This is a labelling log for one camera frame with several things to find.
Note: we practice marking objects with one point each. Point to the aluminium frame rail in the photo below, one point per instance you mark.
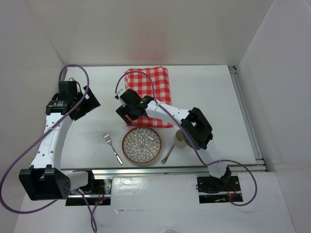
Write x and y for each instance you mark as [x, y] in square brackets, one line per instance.
[260, 165]
[160, 170]

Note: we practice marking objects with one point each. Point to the red white checkered cloth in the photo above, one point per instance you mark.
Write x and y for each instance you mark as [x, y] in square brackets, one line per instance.
[141, 80]

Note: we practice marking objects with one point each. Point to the aluminium frame rail front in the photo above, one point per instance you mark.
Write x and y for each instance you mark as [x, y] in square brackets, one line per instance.
[160, 170]

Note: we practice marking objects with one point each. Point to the floral patterned ceramic plate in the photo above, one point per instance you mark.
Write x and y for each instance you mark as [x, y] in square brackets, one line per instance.
[141, 145]

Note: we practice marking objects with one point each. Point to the silver metal fork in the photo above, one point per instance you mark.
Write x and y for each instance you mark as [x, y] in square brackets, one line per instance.
[110, 143]

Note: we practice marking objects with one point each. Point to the silver metal knife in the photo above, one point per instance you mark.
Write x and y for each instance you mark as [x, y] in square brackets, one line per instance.
[164, 160]

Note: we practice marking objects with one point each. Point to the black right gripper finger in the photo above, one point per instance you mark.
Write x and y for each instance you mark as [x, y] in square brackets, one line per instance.
[133, 122]
[124, 112]

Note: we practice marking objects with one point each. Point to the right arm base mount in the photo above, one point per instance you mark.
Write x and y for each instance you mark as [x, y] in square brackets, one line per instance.
[209, 193]

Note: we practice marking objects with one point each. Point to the beige paper cup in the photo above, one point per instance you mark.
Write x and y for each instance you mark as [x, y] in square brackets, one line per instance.
[179, 139]

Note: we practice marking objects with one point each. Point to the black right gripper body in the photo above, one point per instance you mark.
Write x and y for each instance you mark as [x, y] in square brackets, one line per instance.
[131, 107]

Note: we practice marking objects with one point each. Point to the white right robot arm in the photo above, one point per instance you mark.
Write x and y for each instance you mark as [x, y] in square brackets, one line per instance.
[195, 128]

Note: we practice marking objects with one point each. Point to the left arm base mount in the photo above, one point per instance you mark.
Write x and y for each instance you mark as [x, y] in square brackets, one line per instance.
[97, 194]

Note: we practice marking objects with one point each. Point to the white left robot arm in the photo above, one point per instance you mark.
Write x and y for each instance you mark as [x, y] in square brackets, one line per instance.
[44, 179]

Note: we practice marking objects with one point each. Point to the aluminium frame rail right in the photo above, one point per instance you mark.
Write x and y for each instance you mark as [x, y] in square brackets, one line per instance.
[260, 165]

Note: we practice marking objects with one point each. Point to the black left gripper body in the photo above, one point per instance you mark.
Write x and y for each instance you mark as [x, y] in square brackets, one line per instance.
[77, 97]

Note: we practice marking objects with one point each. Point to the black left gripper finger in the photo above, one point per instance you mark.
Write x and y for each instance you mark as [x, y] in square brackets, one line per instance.
[79, 112]
[90, 100]

